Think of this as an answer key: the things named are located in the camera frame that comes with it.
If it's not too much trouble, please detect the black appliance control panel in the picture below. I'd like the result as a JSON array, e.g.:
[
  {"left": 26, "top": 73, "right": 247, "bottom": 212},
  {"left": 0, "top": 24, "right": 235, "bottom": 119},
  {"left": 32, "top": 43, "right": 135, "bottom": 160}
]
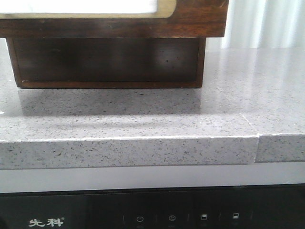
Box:
[{"left": 0, "top": 184, "right": 305, "bottom": 229}]

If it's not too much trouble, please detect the white corrugated back panel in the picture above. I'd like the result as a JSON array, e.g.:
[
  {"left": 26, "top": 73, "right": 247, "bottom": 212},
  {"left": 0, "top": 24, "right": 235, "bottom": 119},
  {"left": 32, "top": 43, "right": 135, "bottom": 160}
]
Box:
[{"left": 206, "top": 0, "right": 305, "bottom": 51}]

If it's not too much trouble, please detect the dark wooden drawer cabinet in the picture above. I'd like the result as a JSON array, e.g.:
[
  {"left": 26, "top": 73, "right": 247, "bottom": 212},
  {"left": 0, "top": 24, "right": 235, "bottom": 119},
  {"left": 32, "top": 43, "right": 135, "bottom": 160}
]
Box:
[{"left": 5, "top": 37, "right": 207, "bottom": 89}]

